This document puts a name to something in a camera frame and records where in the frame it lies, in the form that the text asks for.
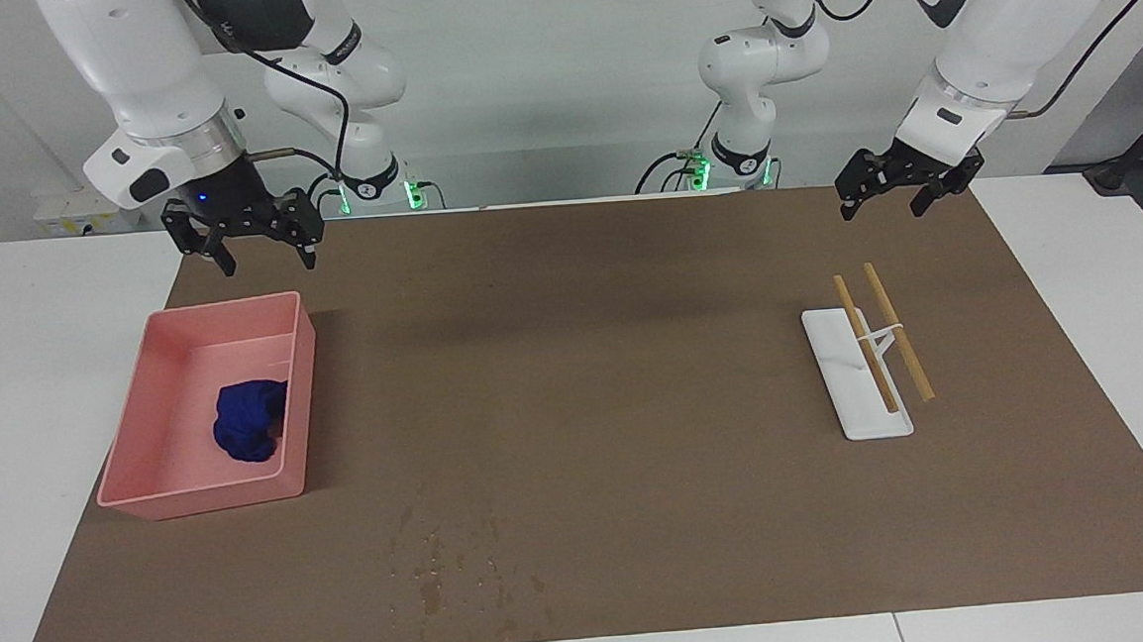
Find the pink plastic bin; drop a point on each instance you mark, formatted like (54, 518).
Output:
(172, 445)

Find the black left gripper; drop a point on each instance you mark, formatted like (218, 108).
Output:
(904, 164)

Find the black stand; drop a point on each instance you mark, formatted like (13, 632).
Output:
(1113, 174)

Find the brown table mat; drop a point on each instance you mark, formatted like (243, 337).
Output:
(617, 408)

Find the dark blue towel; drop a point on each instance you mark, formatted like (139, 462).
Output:
(250, 420)

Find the spilled water drops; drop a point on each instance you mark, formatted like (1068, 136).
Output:
(431, 593)

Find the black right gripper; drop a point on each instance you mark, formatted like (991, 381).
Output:
(232, 203)

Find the white wall socket box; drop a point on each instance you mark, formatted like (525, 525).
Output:
(59, 215)

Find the white rack with wooden rods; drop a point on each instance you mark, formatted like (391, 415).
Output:
(865, 412)

